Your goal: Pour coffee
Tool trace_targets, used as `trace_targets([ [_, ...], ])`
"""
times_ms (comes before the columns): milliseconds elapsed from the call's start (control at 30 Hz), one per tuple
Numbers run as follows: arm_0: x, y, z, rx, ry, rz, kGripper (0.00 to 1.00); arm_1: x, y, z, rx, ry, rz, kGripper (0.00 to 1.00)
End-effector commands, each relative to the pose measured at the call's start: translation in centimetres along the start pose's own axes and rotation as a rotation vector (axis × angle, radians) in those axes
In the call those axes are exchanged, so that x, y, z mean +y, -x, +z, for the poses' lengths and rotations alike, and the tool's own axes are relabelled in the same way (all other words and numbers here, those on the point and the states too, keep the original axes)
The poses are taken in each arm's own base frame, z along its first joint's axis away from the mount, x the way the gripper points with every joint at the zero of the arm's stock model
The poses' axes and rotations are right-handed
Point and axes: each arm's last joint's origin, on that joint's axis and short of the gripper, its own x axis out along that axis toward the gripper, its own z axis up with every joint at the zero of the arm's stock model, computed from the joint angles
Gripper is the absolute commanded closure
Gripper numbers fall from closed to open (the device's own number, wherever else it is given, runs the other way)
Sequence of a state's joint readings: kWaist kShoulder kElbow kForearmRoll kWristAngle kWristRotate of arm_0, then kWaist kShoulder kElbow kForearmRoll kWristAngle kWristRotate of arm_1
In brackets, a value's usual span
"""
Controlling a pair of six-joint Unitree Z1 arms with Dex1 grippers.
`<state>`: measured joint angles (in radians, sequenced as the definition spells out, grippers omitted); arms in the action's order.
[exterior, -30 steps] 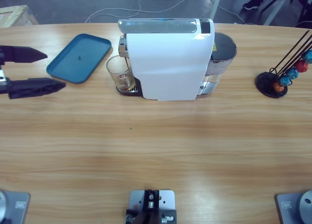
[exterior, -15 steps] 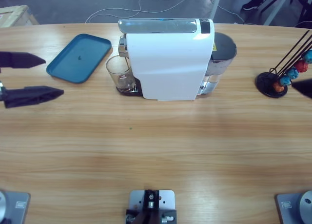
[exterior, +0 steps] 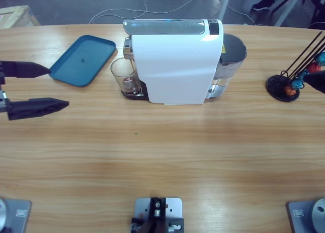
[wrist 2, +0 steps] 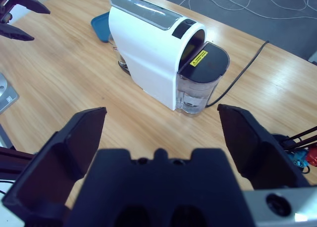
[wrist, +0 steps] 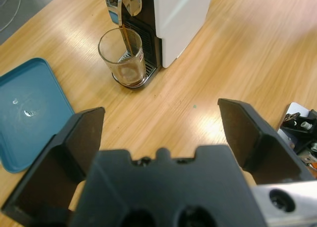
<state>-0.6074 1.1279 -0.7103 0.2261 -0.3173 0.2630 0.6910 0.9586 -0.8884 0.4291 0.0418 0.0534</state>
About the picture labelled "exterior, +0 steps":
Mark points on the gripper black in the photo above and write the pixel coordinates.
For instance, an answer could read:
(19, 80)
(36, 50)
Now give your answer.
(2, 101)

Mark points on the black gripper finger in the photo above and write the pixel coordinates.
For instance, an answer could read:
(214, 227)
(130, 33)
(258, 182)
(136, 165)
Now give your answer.
(317, 80)

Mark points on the clear drinking glass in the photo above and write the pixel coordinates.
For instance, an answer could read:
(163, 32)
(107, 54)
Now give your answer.
(122, 73)

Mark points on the silver coffee machine lever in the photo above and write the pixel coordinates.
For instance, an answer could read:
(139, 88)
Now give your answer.
(165, 27)

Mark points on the red coffee capsule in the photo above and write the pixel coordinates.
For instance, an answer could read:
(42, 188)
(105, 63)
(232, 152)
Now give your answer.
(314, 67)

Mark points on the blue coffee capsule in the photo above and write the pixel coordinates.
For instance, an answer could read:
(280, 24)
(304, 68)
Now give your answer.
(302, 74)
(296, 83)
(321, 59)

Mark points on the orange coffee capsule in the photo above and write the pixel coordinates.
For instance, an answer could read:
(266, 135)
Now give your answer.
(289, 90)

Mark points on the white capsule coffee machine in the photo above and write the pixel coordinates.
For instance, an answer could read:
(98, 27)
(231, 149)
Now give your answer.
(175, 65)

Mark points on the teal plastic serving tray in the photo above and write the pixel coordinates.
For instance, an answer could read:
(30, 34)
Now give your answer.
(86, 52)

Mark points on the light wooden crate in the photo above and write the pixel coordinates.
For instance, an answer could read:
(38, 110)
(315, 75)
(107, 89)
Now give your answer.
(15, 14)

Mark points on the black sneaker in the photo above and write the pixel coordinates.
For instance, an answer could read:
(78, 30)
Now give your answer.
(261, 6)

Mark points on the metal grid drip tray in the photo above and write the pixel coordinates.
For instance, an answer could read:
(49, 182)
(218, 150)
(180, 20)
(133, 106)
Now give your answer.
(142, 97)

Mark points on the black chair frame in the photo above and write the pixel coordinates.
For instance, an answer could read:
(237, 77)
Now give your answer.
(317, 13)

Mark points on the white slanted frame leg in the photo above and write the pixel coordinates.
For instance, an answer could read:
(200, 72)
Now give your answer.
(289, 7)

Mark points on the white metal post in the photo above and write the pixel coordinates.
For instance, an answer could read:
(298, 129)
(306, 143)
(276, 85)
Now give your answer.
(225, 4)

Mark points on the arm grey base plate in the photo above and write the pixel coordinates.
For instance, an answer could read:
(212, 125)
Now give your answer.
(299, 212)
(20, 212)

